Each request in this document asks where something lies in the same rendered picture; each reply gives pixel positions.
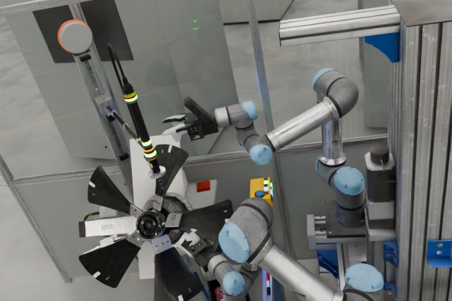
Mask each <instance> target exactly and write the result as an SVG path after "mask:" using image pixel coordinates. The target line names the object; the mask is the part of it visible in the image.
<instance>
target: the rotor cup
mask: <svg viewBox="0 0 452 301"><path fill-rule="evenodd" d="M152 210H154V211H152ZM169 214H171V213H170V212H169V211H168V210H167V209H166V208H163V207H162V209H161V212H160V211H158V210H156V209H154V208H153V207H152V208H150V209H148V210H147V211H146V212H143V213H141V214H140V215H139V216H138V218H137V220H136V223H135V228H136V231H137V233H138V235H139V236H140V237H142V238H144V239H155V238H158V237H161V236H163V235H165V234H167V235H168V234H169V233H170V232H171V231H172V230H165V229H166V227H165V224H163V223H166V220H167V217H168V215H169ZM148 222H149V223H151V227H150V228H147V226H146V224H147V223H148Z"/></svg>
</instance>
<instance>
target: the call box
mask: <svg viewBox="0 0 452 301"><path fill-rule="evenodd" d="M264 188H265V187H264V178H259V179H251V180H250V197H251V198H252V197H257V196H256V192H257V191H258V190H263V191H264V195H263V196H261V197H259V198H263V199H265V200H266V201H267V202H269V204H270V205H271V206H272V200H271V193H270V178H269V177H268V190H264ZM265 191H269V194H267V195H265Z"/></svg>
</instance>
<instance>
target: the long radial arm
mask: <svg viewBox="0 0 452 301"><path fill-rule="evenodd" d="M136 220H137V219H136V218H134V217H133V216H124V217H119V218H105V219H103V218H102V219H95V220H88V221H85V236H86V237H95V236H103V235H111V234H124V233H129V232H132V231H134V230H135V229H136V228H135V223H136Z"/></svg>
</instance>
